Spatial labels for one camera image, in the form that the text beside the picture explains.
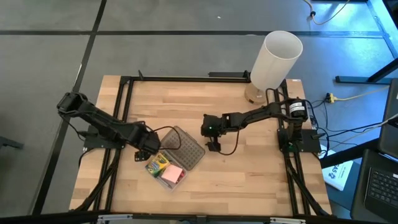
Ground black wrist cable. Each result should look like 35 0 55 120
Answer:
145 125 183 151
217 128 241 156

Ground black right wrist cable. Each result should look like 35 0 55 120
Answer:
217 128 241 156

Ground black laptop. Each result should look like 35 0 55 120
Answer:
350 148 398 223

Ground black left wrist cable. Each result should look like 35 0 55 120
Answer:
145 125 183 151

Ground black monitor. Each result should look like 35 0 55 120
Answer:
377 78 398 159

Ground grey chair foot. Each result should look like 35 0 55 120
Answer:
0 136 24 151

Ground black aluminium table frame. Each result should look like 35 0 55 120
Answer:
70 69 332 219

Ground yellow power plug cable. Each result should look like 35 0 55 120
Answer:
325 85 390 104

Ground silver mounting bracket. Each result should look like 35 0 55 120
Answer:
269 217 307 224
97 213 134 224

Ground clear pencil case grey lid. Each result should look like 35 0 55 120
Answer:
144 125 206 192

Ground black desk foot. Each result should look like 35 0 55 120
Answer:
335 57 398 85

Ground pink sticky note pad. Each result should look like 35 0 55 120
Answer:
160 164 184 185

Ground black floor cables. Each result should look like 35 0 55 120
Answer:
306 98 382 160

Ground white printed booklet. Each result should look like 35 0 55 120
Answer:
321 148 354 192

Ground yellow green crayon box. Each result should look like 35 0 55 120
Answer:
145 152 171 178

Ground white floor cable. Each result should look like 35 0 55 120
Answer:
303 0 351 26

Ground white shade lamp wooden base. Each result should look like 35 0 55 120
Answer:
244 30 304 106

